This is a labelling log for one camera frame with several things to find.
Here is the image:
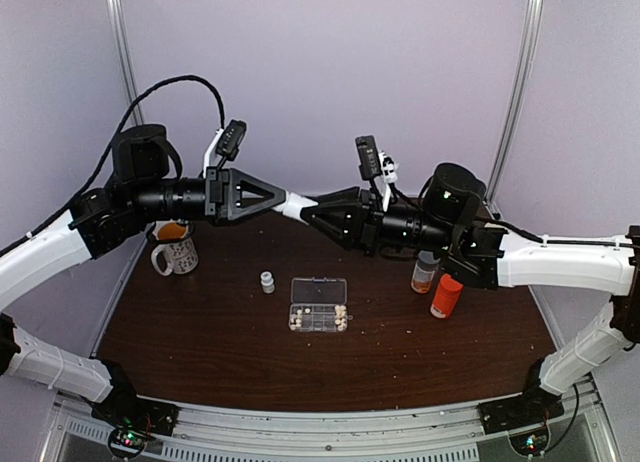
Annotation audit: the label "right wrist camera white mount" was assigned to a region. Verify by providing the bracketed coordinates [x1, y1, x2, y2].
[355, 135, 399, 212]

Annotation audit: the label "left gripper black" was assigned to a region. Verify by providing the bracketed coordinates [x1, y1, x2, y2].
[130, 164, 286, 226]

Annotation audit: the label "clear plastic pill organizer box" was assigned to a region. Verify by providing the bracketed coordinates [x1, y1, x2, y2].
[288, 277, 352, 333]

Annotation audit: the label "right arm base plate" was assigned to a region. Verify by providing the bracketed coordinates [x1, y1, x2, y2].
[478, 395, 565, 459]

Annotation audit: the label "right aluminium frame post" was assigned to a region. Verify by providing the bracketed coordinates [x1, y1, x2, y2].
[485, 0, 544, 208]

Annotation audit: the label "left aluminium frame post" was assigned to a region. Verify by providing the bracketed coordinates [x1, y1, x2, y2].
[103, 0, 169, 208]

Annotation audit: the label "amber bottle with grey cap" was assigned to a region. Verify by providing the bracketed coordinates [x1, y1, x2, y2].
[410, 251, 440, 294]

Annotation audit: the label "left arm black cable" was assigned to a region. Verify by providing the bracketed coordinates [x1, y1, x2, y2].
[0, 75, 226, 256]

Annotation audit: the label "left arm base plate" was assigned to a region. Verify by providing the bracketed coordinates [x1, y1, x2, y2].
[88, 393, 179, 460]

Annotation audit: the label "aluminium frame post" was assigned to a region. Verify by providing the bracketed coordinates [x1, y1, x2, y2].
[103, 0, 169, 208]
[485, 0, 544, 208]

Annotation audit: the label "floral mug with orange liquid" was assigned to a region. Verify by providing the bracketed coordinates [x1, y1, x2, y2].
[150, 221, 199, 277]

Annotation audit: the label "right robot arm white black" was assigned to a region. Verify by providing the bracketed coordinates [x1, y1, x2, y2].
[300, 163, 639, 424]

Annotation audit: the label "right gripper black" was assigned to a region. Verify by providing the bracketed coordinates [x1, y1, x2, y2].
[300, 187, 455, 259]

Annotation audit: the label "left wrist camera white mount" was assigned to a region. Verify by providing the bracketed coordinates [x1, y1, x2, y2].
[202, 119, 247, 173]

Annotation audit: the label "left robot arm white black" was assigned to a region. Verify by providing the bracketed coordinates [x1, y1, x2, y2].
[1, 120, 312, 426]

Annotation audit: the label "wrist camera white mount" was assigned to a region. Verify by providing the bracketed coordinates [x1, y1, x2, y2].
[355, 135, 399, 212]
[202, 119, 247, 173]

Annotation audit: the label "front aluminium rail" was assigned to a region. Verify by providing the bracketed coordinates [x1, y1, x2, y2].
[35, 377, 622, 461]

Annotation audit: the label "orange pill bottle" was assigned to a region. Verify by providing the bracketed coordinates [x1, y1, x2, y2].
[430, 274, 464, 319]

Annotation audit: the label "small white pill bottle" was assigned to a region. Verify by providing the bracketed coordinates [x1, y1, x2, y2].
[272, 191, 318, 225]

